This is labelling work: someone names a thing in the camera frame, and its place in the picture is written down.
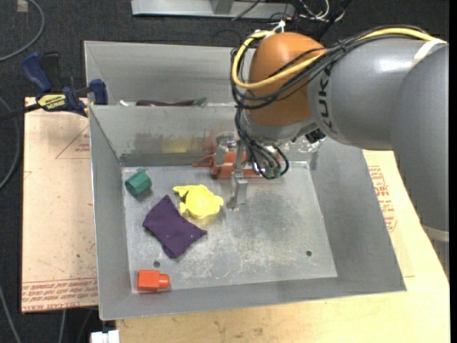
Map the red-orange plastic tool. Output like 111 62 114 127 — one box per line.
191 151 287 180

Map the green hexagonal cup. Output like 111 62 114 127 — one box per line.
124 169 153 198

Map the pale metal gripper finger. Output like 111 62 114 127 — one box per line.
226 175 238 210
235 178 248 207

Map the orange-red block with round peg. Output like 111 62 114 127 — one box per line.
136 269 171 293

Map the brown cardboard board, red print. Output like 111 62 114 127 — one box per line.
21 96 416 314

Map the yellow toy animal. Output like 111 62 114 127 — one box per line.
172 184 225 221

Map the grey metal bin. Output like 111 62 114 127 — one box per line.
84 40 407 321

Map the purple cloth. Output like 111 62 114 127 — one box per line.
141 194 209 259

